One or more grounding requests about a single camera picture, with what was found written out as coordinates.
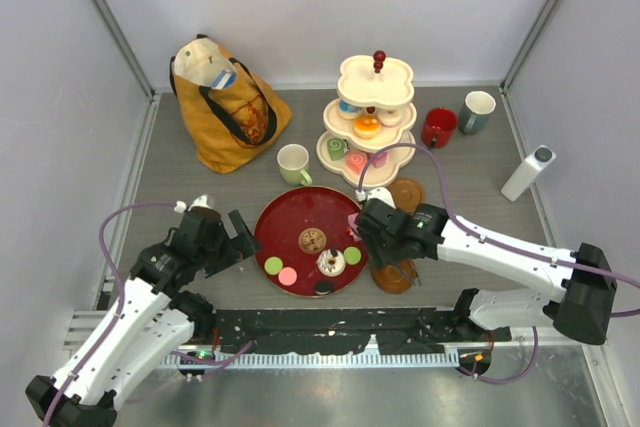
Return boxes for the brown wooden coaster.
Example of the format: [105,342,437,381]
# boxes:
[387,177,426,214]
[371,260,418,294]

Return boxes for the yellow tote bag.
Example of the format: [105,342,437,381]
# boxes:
[169,34,292,174]

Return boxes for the white frosted donut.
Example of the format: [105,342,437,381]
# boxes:
[378,110,403,127]

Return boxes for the brown wooden coaster bottom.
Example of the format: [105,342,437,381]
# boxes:
[371,260,418,294]

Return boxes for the salmon pink swirl roll cake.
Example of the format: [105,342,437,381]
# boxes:
[345,150,368,175]

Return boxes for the white bottle grey cap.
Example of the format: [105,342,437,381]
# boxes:
[501,145,556,202]

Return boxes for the large green macaron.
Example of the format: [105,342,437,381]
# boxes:
[264,256,284,276]

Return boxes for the black sandwich cookie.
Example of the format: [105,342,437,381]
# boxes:
[314,280,334,296]

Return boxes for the red mug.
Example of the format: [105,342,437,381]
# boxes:
[421,108,458,149]

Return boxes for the cream three-tier cake stand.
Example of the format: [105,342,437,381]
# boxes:
[316,50,417,189]

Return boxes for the small green macaron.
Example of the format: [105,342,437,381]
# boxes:
[343,246,362,265]

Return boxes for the brown wooden coaster top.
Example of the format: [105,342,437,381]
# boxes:
[387,177,426,214]

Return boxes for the green swirl roll cake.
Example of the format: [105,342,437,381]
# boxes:
[326,137,348,162]

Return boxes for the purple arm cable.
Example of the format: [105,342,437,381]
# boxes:
[355,143,640,384]
[42,200,261,427]

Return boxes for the metal serving tongs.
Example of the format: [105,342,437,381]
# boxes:
[386,260,421,292]

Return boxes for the blue frosted donut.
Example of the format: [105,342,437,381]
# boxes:
[338,100,361,120]

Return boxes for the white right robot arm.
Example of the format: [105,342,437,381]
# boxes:
[355,198,617,345]

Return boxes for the red round lacquer tray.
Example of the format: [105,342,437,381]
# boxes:
[254,186,368,298]

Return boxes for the orange glazed donut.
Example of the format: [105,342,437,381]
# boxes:
[352,114,381,140]

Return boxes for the grey blue mug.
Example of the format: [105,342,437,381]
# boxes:
[458,91,496,135]

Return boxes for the magenta swirl roll cake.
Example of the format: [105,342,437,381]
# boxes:
[368,152,389,169]

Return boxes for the pink layered cake slice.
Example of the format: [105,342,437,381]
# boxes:
[347,213,361,242]

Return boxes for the light green mug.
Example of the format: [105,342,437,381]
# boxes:
[277,144,312,186]

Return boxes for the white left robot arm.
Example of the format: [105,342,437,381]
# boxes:
[26,206,261,426]

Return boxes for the pink macaron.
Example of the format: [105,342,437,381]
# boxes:
[278,267,298,286]

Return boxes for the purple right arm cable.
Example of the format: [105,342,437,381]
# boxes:
[355,143,640,384]

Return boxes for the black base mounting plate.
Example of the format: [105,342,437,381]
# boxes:
[215,307,512,355]

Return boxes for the blue white packet in bag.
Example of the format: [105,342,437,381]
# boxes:
[211,70,237,90]

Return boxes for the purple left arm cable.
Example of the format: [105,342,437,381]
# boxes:
[42,200,261,427]

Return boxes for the white chocolate sprinkle donut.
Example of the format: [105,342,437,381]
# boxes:
[316,249,346,277]

